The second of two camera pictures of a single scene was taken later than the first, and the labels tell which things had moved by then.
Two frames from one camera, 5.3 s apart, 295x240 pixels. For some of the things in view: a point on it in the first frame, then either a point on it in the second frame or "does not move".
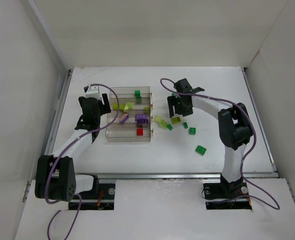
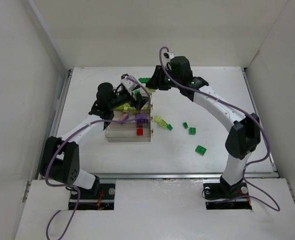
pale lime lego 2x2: x=157 y=118 does not move
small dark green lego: x=169 y=127 does not move
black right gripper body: x=177 y=105 -> x=155 y=78
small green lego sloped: x=185 y=125 does not move
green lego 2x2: x=192 y=131 does not move
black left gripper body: x=92 y=100 -> x=136 y=100
